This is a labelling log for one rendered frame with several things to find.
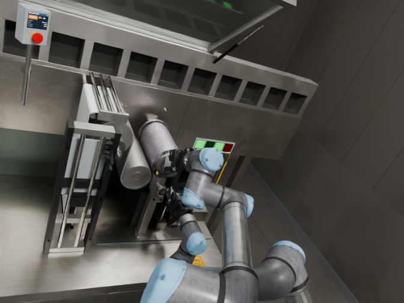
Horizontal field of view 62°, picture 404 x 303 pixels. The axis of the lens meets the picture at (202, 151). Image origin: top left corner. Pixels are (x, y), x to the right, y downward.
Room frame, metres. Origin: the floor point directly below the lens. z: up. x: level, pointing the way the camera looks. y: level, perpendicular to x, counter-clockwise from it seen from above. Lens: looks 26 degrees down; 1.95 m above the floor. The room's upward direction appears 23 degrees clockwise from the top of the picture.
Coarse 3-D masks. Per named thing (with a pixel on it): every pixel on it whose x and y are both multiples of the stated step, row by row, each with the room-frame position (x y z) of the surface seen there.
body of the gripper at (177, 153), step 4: (188, 148) 1.04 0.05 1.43; (192, 148) 1.05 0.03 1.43; (196, 148) 1.05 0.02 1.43; (172, 152) 1.10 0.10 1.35; (176, 152) 1.07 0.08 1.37; (180, 152) 1.08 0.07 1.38; (184, 152) 1.04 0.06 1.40; (172, 156) 1.08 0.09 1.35; (176, 156) 1.05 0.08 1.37; (180, 156) 1.06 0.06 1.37; (184, 156) 1.01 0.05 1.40; (172, 160) 1.07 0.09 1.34; (176, 160) 1.05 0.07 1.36; (180, 160) 1.05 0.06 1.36; (172, 164) 1.06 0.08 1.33; (176, 164) 1.04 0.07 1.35; (176, 168) 1.03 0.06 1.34; (184, 168) 0.99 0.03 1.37; (176, 172) 1.07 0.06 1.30; (188, 172) 1.00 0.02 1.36
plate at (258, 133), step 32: (0, 64) 1.11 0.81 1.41; (32, 64) 1.17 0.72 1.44; (0, 96) 1.11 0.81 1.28; (32, 96) 1.17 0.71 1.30; (64, 96) 1.24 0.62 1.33; (128, 96) 1.38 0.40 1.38; (160, 96) 1.46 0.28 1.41; (192, 96) 1.54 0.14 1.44; (32, 128) 1.18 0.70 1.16; (64, 128) 1.25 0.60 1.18; (192, 128) 1.58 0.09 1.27; (224, 128) 1.68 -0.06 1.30; (256, 128) 1.79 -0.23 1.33; (288, 128) 1.91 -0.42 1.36
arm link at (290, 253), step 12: (276, 252) 0.86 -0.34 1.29; (288, 252) 0.86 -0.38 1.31; (300, 252) 0.90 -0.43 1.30; (288, 264) 0.81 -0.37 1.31; (300, 264) 0.86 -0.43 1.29; (300, 276) 0.83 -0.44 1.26; (300, 288) 0.81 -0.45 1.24; (288, 300) 0.82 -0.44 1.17; (300, 300) 0.81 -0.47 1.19; (312, 300) 0.83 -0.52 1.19
